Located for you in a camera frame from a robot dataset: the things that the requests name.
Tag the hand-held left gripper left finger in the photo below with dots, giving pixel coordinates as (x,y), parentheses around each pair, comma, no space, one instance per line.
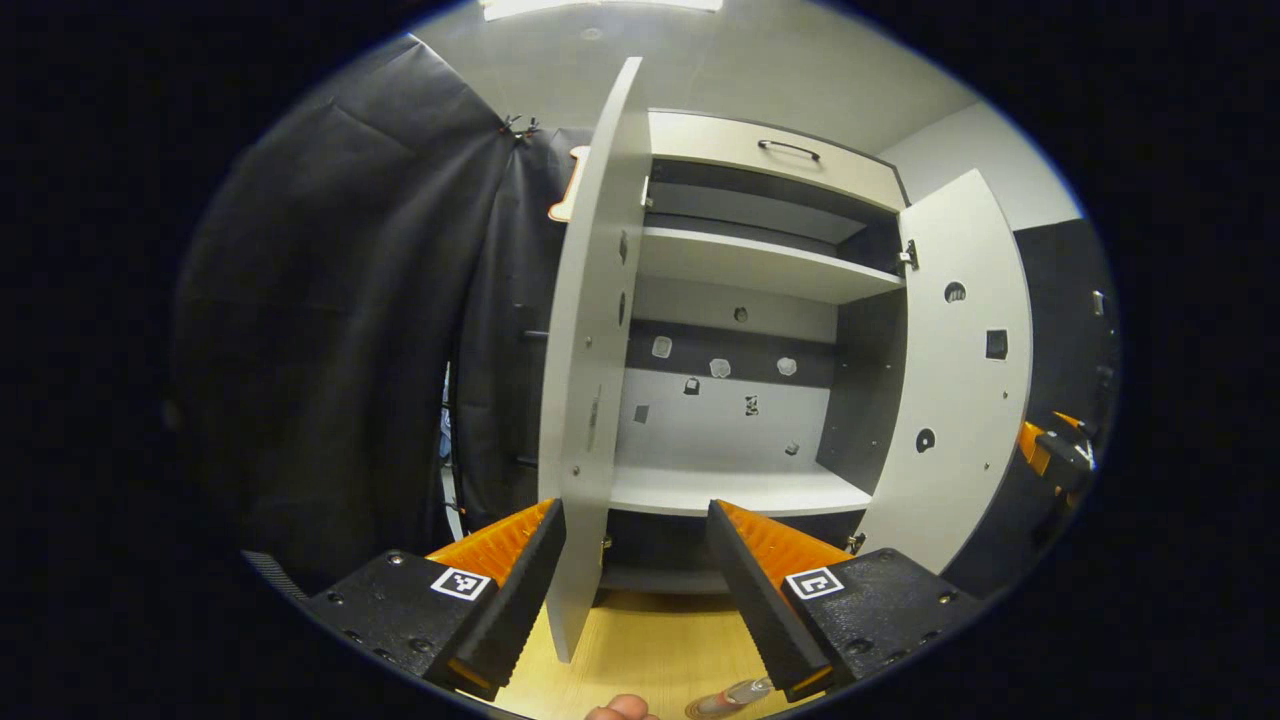
(520,600)

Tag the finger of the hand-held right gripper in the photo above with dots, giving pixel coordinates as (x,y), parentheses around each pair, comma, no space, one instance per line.
(1068,420)
(1033,450)

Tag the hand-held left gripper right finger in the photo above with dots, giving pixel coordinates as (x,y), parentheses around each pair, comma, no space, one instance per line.
(760,600)

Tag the white door with calendar sticker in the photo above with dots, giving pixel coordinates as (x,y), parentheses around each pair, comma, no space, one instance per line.
(960,480)

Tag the clear bottle with red label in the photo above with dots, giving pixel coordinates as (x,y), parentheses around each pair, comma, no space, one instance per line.
(735,695)

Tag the white door with camera sticker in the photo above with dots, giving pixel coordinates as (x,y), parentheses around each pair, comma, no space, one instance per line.
(590,300)

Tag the metal door hinge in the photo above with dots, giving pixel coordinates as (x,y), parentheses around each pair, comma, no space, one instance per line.
(908,255)
(646,192)
(855,543)

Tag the white cabinet shelf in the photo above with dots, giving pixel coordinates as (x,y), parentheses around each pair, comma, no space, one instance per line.
(760,265)
(740,490)

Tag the white and grey cabinet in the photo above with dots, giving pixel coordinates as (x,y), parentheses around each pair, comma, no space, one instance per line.
(870,400)

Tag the white cabinet drawer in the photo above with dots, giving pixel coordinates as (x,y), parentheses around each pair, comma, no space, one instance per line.
(770,170)

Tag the black backdrop cloth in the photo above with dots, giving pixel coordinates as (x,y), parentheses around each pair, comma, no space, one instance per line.
(330,300)

